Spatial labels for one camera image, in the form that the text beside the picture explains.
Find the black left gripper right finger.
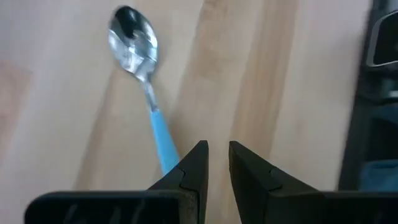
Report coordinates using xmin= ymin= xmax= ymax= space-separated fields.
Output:
xmin=228 ymin=140 xmax=398 ymax=224

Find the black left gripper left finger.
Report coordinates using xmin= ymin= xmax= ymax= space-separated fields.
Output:
xmin=24 ymin=139 xmax=209 ymax=224

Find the spoon with plain blue handle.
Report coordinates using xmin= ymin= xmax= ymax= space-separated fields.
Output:
xmin=107 ymin=4 xmax=181 ymax=177

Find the blue object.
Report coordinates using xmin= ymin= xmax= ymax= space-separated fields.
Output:
xmin=359 ymin=159 xmax=398 ymax=192

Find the black aluminium table frame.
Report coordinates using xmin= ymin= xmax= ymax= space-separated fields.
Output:
xmin=337 ymin=0 xmax=398 ymax=192

